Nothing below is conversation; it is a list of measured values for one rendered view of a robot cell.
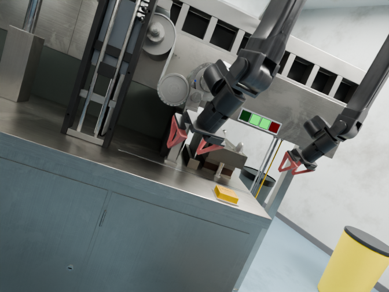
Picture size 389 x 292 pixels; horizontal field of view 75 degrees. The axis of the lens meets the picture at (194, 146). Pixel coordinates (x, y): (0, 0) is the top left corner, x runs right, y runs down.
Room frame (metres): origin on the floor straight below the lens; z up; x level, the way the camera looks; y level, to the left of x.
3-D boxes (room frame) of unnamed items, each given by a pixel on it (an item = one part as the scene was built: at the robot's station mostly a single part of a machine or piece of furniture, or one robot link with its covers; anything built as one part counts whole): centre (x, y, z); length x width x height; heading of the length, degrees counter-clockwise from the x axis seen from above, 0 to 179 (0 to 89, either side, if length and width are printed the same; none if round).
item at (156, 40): (0.96, 0.28, 1.33); 0.06 x 0.06 x 0.06; 11
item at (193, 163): (1.16, 0.00, 0.92); 0.28 x 0.04 x 0.04; 11
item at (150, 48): (1.11, 0.31, 1.33); 0.25 x 0.14 x 0.14; 11
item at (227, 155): (1.22, -0.11, 1.00); 0.40 x 0.16 x 0.06; 11
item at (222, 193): (0.83, -0.16, 0.91); 0.07 x 0.07 x 0.02; 11
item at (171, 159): (0.98, 0.07, 1.05); 0.06 x 0.05 x 0.31; 11
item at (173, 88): (1.13, 0.18, 1.17); 0.26 x 0.12 x 0.12; 11
